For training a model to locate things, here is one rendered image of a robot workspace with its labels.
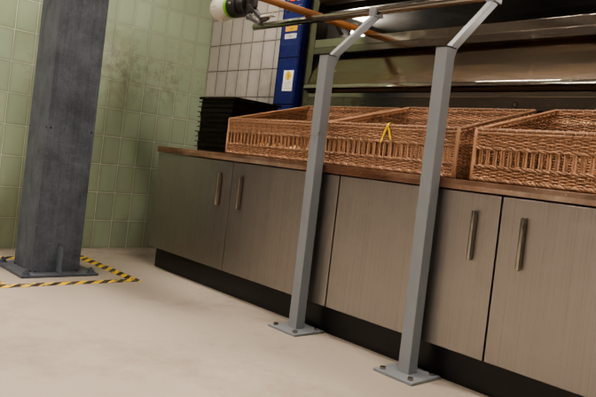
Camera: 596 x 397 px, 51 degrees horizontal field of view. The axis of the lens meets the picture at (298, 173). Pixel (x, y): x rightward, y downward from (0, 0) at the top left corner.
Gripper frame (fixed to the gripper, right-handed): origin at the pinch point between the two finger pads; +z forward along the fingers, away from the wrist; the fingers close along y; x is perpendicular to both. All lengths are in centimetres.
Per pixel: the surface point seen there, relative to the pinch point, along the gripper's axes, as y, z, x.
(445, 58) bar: 29, 88, 6
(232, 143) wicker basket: 57, -22, -4
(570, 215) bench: 68, 126, 0
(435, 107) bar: 43, 86, 6
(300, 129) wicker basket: 50, 18, -6
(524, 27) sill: 5, 77, -54
